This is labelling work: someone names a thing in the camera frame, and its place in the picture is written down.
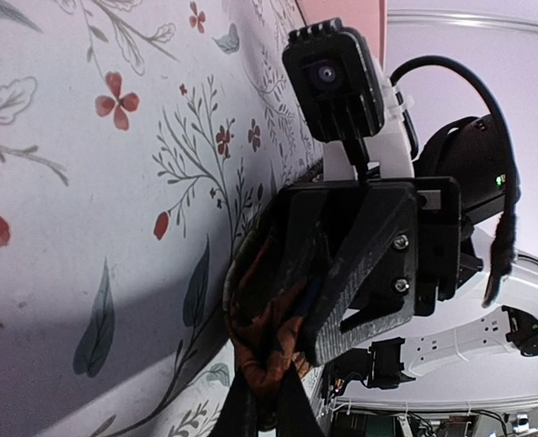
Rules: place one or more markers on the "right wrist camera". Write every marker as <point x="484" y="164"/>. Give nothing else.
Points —
<point x="349" y="104"/>

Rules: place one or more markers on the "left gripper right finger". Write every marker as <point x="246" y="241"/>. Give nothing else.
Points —
<point x="295" y="418"/>

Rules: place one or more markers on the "floral patterned table mat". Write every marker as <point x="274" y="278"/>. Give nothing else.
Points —
<point x="139" y="142"/>

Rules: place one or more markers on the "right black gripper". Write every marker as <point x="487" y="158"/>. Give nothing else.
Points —
<point x="394" y="248"/>

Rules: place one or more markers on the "brown green patterned tie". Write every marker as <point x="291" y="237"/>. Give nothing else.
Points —
<point x="263" y="329"/>

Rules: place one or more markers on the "pink divided organizer box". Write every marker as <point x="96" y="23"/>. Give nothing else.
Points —
<point x="369" y="17"/>

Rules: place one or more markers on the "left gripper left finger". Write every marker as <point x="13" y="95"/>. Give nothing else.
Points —
<point x="239" y="414"/>

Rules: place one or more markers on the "front aluminium rail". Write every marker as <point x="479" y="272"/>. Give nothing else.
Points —
<point x="348" y="417"/>

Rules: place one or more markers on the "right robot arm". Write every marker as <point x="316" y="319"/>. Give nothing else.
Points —
<point x="514" y="326"/>

